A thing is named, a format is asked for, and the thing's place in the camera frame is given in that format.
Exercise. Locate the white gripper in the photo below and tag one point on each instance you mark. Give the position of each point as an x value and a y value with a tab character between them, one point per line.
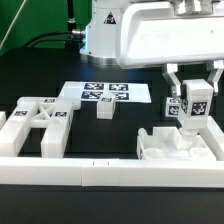
150	34

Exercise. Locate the white tagged cube left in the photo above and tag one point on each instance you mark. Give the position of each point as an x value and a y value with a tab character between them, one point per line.
172	107

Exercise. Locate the white U-shaped fence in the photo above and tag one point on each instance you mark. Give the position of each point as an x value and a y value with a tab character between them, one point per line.
203	168

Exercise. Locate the white chair back frame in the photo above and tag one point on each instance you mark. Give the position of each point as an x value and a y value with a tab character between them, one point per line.
54	115

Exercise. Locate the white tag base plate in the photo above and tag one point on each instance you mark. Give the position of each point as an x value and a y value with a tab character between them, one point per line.
91	91

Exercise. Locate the white chair seat part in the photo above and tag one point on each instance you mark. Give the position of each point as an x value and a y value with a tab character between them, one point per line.
168	143

